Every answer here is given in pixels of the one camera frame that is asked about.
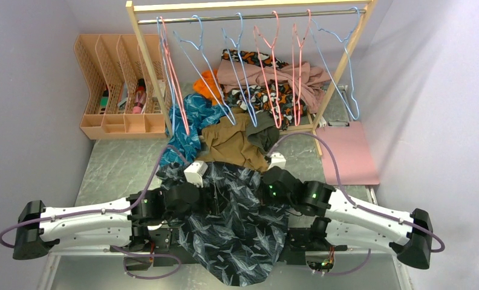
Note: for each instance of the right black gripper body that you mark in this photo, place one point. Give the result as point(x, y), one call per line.
point(271, 198)

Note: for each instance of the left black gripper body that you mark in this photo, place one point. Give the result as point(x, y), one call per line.
point(205, 204)

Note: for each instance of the dark leaf print shorts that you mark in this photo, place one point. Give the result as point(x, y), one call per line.
point(241, 242)

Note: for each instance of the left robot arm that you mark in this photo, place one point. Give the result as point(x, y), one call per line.
point(140, 222)

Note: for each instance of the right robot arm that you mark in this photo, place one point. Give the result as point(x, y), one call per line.
point(341, 221)

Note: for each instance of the brown shorts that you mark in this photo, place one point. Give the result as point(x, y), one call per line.
point(228, 143)

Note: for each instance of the olive green garment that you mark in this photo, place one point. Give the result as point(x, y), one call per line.
point(265, 134)

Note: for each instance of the pink clipboard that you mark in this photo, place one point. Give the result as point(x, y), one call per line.
point(351, 152)

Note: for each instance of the blue leaf print garment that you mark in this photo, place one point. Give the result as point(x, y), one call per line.
point(200, 113)

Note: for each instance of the pink garment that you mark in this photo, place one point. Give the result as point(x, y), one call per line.
point(233, 75)

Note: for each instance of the red bottle in organizer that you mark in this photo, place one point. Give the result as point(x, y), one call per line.
point(139, 97)

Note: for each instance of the peach file organizer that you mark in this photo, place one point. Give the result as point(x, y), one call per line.
point(111, 65)

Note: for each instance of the orange black patterned garment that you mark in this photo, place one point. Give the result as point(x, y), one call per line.
point(276, 99)

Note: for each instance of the wooden clothes rack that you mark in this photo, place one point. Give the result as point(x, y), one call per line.
point(158, 9)

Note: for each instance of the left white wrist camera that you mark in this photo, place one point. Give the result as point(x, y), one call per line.
point(194, 173)

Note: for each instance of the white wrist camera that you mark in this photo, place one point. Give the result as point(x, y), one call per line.
point(276, 159)
point(194, 173)

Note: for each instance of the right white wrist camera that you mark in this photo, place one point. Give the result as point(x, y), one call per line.
point(276, 159)

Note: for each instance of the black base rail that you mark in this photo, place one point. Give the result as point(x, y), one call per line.
point(159, 252)

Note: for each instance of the blue wire hanger far left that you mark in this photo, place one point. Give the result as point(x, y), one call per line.
point(164, 51)

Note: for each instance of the pink wire hanger right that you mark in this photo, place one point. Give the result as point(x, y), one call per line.
point(297, 49)

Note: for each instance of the pink wire hanger left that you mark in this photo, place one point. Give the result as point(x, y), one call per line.
point(178, 95)

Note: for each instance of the blue wire hanger far right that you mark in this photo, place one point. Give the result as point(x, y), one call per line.
point(348, 45)

